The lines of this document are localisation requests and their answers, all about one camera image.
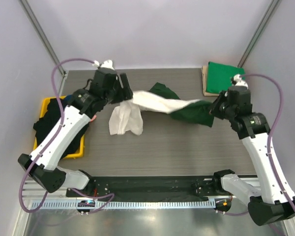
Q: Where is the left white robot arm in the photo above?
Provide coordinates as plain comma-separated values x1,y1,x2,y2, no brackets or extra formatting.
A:
18,68,133,197

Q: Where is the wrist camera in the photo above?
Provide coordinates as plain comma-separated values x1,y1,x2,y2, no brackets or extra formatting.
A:
92,59,115,70
231,74,248,89

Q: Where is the white and green raglan t-shirt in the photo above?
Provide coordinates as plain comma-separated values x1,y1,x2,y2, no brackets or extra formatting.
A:
109,83,214,136

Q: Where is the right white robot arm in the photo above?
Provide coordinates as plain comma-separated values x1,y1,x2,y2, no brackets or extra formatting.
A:
210,86,295,226

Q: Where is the folded beige t-shirt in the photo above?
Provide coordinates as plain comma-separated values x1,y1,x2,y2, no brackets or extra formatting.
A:
201,65,219,97

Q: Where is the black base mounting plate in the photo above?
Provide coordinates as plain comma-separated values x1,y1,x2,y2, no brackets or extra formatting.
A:
66,175,236,203

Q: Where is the right aluminium corner post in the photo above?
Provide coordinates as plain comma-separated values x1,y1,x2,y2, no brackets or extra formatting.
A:
237,0,282,68

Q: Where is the black t-shirt in bin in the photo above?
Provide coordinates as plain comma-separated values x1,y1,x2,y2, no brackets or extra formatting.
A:
33,97,91,155

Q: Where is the left aluminium corner post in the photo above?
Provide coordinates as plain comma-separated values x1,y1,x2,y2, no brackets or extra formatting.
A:
19,0,60,65

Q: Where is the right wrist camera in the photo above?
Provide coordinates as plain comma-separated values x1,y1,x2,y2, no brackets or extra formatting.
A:
231,74,248,89

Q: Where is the folded bright green t-shirt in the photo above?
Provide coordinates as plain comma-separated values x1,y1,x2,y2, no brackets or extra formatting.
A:
206,61,245,94

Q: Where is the yellow plastic bin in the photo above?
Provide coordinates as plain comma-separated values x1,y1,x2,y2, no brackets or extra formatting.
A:
32,97,86,159

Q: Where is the blue garment in bin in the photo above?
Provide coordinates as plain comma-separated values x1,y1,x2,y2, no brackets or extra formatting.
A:
63,94,72,102

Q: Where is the aluminium extrusion rail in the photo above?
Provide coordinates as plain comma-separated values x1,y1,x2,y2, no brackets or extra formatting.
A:
22,180,67,200

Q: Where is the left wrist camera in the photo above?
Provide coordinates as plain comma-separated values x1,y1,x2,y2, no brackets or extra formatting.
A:
92,59,115,70

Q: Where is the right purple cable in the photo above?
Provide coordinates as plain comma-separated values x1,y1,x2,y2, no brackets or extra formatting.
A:
216,73,295,227

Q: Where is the slotted cable duct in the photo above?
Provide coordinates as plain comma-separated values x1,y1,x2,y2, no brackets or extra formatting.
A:
41,199,215,210

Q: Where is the aluminium corner post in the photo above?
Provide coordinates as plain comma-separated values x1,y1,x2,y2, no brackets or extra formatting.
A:
19,0,60,65
237,0,282,68

